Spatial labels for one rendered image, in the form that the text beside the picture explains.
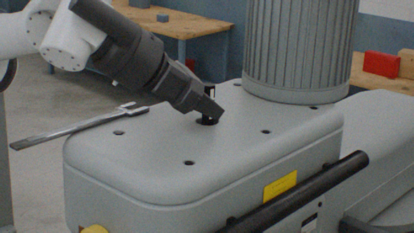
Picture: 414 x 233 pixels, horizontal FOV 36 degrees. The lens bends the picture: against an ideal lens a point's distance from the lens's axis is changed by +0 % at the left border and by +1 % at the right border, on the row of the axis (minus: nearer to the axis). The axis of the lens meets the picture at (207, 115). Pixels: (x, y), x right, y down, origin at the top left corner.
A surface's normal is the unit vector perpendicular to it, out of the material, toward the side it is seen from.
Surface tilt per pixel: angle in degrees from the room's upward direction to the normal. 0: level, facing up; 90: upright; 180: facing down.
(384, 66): 90
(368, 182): 90
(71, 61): 133
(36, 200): 0
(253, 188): 90
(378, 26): 90
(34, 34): 73
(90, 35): 62
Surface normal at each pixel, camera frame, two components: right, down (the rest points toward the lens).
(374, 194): 0.75, 0.26
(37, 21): 0.78, -0.04
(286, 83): -0.28, 0.33
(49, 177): 0.04, -0.93
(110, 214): -0.66, 0.25
